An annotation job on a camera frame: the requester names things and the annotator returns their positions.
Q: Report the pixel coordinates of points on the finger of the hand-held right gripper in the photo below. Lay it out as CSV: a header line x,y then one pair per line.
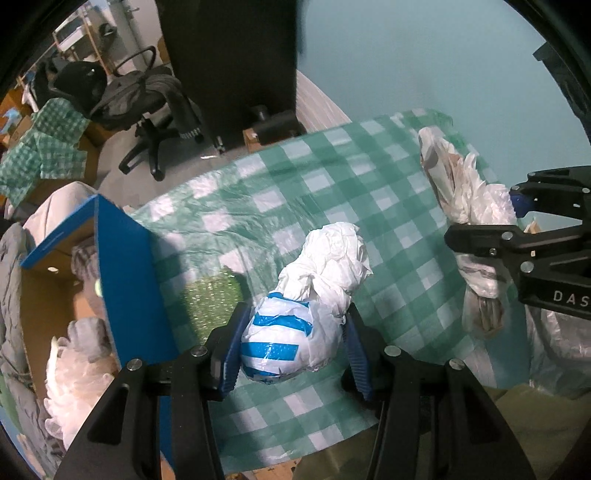
x,y
554,194
485,242

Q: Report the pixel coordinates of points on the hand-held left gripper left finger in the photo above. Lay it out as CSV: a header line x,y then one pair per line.
x,y
231,355

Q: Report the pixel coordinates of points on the green checkered cloth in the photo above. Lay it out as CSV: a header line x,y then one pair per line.
x,y
46,147

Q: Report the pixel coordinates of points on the clear plastic sheet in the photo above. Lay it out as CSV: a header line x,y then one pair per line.
x,y
554,350

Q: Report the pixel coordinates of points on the clear plastic bag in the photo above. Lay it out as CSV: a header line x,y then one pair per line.
x,y
461,184

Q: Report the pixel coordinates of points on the black fabric wardrobe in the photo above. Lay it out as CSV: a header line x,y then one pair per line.
x,y
231,55

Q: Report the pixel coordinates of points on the green checkered tablecloth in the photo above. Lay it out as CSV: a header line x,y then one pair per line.
x,y
323,184

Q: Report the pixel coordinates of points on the black foam roller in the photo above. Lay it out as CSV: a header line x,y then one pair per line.
x,y
277,127

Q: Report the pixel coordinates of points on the white bags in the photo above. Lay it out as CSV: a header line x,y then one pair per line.
x,y
74,392

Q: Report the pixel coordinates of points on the green sequin scrubbing cloth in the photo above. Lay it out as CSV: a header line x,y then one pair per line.
x,y
212,295

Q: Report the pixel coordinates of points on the hanging dark clothes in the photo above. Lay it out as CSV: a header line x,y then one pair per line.
x,y
34,85

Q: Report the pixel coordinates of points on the grey sock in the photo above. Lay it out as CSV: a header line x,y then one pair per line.
x,y
92,339

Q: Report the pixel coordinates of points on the grey padded jacket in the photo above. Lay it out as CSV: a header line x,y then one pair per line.
x,y
14,323

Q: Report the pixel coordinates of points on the beige bedding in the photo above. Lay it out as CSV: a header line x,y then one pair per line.
x,y
55,207

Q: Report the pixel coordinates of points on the small brown box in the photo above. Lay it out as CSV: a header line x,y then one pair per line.
x,y
251,139

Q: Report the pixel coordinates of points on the black office chair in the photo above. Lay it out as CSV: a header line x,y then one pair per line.
x,y
147,138

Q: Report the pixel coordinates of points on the blue cardboard box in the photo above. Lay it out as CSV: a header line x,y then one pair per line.
x,y
129,277

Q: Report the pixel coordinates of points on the blue striped white plastic bag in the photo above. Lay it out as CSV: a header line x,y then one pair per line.
x,y
286,337

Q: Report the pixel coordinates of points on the blue and white box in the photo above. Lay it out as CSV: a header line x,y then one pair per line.
x,y
8,117

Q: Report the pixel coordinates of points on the dark clothes on chair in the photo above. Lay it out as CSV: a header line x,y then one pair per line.
x,y
147,97

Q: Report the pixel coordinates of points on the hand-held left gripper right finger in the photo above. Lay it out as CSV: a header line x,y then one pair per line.
x,y
358,364

